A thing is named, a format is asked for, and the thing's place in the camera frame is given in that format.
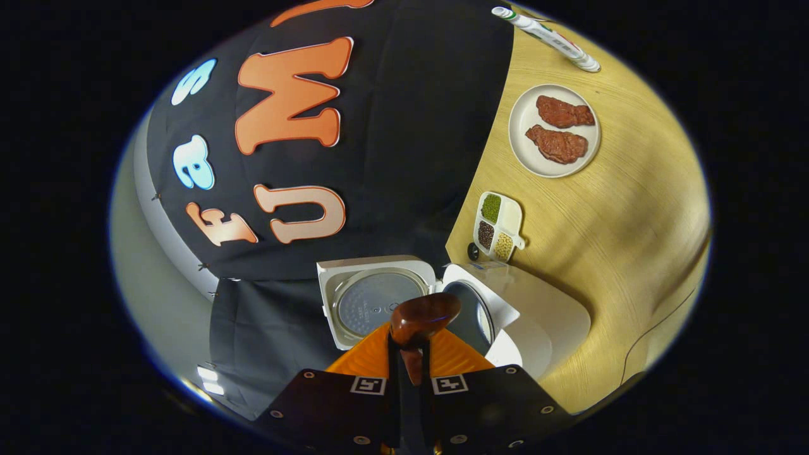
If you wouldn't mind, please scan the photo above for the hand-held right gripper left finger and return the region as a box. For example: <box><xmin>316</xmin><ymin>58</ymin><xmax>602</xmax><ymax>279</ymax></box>
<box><xmin>253</xmin><ymin>322</ymin><xmax>402</xmax><ymax>455</ymax></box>

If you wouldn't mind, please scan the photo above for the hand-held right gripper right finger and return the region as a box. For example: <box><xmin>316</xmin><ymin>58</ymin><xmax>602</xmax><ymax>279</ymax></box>
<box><xmin>420</xmin><ymin>329</ymin><xmax>576</xmax><ymax>455</ymax></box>

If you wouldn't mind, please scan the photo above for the white rice cooker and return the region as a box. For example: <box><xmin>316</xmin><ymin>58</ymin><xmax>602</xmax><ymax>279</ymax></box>
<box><xmin>316</xmin><ymin>255</ymin><xmax>592</xmax><ymax>380</ymax></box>

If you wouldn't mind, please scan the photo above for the brown wooden spoon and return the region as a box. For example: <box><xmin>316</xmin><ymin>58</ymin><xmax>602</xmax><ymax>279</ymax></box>
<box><xmin>389</xmin><ymin>293</ymin><xmax>462</xmax><ymax>386</ymax></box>

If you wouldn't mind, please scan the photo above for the ceiling light panel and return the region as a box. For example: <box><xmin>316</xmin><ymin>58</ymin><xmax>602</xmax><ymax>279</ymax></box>
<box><xmin>196</xmin><ymin>365</ymin><xmax>221</xmax><ymax>397</ymax></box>

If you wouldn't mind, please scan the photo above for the white divided bean dish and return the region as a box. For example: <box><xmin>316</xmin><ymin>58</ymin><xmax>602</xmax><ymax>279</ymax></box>
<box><xmin>473</xmin><ymin>191</ymin><xmax>526</xmax><ymax>263</ymax></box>

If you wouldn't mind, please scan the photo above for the white round plate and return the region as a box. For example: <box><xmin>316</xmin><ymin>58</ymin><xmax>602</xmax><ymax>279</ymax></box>
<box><xmin>508</xmin><ymin>84</ymin><xmax>601</xmax><ymax>178</ymax></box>

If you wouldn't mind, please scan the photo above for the red meat piece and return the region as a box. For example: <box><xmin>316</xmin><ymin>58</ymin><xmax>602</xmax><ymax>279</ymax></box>
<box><xmin>536</xmin><ymin>95</ymin><xmax>596</xmax><ymax>129</ymax></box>
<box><xmin>525</xmin><ymin>124</ymin><xmax>589</xmax><ymax>165</ymax></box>

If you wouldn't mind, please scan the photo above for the black backdrop cloth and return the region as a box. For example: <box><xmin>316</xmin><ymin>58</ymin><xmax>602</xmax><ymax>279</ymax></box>
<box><xmin>145</xmin><ymin>0</ymin><xmax>516</xmax><ymax>421</ymax></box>

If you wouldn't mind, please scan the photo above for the white milk bottle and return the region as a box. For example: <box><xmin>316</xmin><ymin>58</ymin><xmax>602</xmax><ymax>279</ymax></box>
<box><xmin>492</xmin><ymin>6</ymin><xmax>601</xmax><ymax>73</ymax></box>

